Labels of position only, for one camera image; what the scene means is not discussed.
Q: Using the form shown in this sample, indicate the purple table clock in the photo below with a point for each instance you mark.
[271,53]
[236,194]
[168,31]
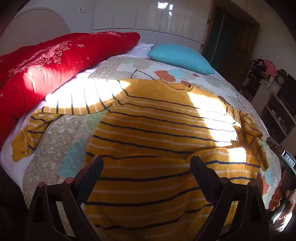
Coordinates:
[275,87]

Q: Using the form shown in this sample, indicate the yellow striped knit sweater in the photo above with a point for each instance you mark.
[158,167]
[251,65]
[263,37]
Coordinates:
[150,139]

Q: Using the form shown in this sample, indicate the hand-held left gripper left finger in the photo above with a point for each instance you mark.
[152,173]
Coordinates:
[92,176]

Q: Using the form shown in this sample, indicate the black flat screen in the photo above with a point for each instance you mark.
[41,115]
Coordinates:
[289,89]

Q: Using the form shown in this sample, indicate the quilted patchwork heart blanket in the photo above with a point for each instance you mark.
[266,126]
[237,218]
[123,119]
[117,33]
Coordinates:
[69,132]

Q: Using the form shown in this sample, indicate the red floral quilt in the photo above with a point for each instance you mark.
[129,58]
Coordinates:
[34,76]

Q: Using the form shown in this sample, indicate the pink cloth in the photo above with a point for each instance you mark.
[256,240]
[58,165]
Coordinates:
[271,67]

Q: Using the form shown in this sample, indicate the glossy white wardrobe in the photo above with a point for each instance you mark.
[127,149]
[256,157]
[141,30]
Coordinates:
[138,16]

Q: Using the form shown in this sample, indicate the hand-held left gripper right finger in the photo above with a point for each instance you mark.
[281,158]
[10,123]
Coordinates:
[203,178]

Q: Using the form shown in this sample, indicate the pale arched headboard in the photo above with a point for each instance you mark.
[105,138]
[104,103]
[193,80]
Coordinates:
[34,27]

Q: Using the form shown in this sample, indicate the person's right hand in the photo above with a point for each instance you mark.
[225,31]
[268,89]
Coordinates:
[276,197]

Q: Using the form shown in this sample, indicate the white shelf unit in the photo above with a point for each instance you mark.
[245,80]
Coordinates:
[268,104]

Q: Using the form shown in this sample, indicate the wooden door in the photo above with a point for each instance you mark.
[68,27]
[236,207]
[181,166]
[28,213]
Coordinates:
[242,46]

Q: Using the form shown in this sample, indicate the teal pillow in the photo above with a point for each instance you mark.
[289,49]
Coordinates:
[180,56]

